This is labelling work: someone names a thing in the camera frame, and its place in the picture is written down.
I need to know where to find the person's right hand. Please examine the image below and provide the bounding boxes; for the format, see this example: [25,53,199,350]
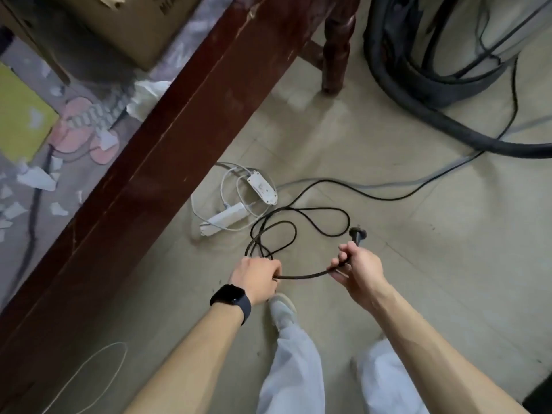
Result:
[327,241,392,313]

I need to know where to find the person's left hand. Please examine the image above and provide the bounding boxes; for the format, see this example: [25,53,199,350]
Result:
[228,256,283,308]

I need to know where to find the black power cord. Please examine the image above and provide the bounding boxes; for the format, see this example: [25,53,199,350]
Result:
[244,0,552,282]

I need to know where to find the white rounded power strip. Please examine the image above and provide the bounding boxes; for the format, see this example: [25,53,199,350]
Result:
[246,171,279,207]

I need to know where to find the black vacuum hose with nozzle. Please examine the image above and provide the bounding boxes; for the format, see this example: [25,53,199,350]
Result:
[363,0,552,160]

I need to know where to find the grey vacuum cleaner orange knobs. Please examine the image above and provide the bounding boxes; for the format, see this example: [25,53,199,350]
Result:
[379,0,552,98]

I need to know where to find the person's left forearm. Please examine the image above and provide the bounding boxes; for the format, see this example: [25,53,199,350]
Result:
[125,304,247,414]

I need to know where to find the person's right forearm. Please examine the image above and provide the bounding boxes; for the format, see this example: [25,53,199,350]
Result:
[370,288,530,414]

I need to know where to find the black smartwatch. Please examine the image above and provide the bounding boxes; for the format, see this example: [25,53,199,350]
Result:
[210,284,252,327]

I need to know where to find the white shoe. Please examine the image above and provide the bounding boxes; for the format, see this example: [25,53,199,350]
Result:
[269,293,299,331]

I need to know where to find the long white power strip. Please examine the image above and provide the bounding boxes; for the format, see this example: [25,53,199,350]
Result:
[199,202,251,237]

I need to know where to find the light grey trousers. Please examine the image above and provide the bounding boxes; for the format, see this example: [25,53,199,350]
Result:
[256,321,432,414]

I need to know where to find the white crumpled tissue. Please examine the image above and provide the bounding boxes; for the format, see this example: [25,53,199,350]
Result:
[126,79,173,124]

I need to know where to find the scattered white paper scraps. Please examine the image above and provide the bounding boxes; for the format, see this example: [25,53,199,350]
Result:
[0,60,121,244]

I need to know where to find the brown cardboard box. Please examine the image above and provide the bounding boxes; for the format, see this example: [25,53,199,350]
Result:
[43,0,209,72]

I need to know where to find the yellow card sheet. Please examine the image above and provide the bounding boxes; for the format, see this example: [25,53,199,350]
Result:
[0,62,60,165]

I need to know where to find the white power strip cable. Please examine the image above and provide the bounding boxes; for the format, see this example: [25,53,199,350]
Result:
[191,161,278,234]

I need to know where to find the grey cable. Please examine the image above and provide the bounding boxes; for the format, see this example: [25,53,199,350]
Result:
[275,116,552,191]

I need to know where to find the thin white wire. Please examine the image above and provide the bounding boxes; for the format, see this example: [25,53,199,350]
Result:
[41,342,130,414]

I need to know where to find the dark red wooden bed frame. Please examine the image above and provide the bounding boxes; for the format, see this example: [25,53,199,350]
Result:
[0,0,363,397]

